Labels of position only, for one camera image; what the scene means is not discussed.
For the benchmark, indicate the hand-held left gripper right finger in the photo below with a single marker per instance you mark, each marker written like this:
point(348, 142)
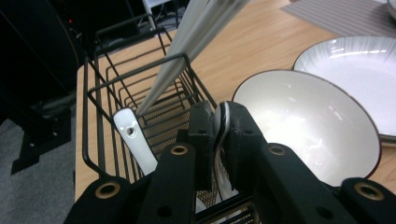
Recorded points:
point(246, 140)

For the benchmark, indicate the black stand base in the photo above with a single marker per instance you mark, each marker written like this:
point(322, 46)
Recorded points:
point(40, 140)

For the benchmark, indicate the grey striped placemat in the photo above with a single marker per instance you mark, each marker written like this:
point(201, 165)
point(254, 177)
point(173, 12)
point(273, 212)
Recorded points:
point(342, 18)

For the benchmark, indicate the white plate dark rim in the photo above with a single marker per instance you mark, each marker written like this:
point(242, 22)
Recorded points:
point(358, 68)

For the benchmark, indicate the bundle of white chopsticks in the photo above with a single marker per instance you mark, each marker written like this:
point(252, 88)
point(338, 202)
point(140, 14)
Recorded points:
point(186, 40)

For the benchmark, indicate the white bowl dark rim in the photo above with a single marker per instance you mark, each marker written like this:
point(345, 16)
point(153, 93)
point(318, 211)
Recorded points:
point(311, 124)

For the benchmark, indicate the white desk frame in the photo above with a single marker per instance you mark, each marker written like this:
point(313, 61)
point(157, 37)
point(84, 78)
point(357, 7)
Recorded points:
point(150, 9)

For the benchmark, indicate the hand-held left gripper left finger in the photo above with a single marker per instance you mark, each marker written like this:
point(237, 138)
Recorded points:
point(202, 140)

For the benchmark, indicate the black equipment with red light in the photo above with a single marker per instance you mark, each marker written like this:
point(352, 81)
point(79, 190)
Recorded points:
point(31, 37)

